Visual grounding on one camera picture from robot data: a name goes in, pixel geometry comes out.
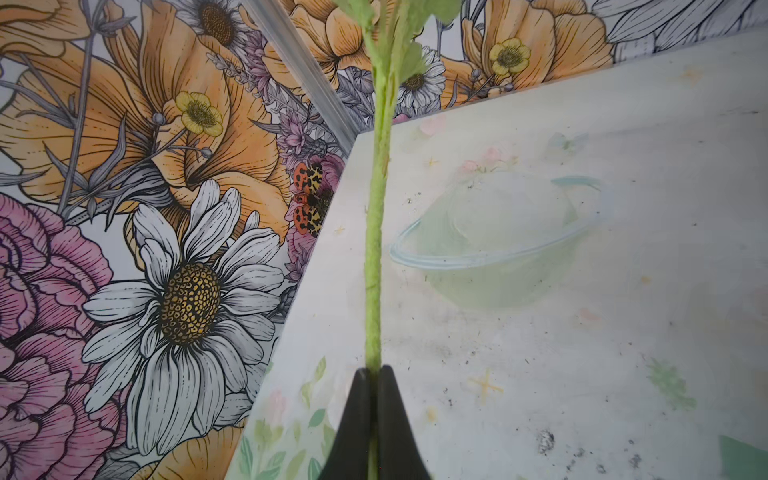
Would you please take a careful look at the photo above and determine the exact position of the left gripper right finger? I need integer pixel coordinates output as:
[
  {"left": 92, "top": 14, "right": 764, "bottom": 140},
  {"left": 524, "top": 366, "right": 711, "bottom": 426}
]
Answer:
[{"left": 376, "top": 365, "right": 431, "bottom": 480}]

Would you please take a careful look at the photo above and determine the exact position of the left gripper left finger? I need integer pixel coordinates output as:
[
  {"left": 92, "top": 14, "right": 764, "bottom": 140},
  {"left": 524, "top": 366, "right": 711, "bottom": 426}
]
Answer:
[{"left": 318, "top": 368, "right": 373, "bottom": 480}]

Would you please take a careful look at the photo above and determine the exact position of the white daisy flower stem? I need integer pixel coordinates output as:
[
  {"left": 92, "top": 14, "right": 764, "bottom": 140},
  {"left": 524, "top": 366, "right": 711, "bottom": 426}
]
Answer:
[{"left": 337, "top": 1, "right": 461, "bottom": 479}]

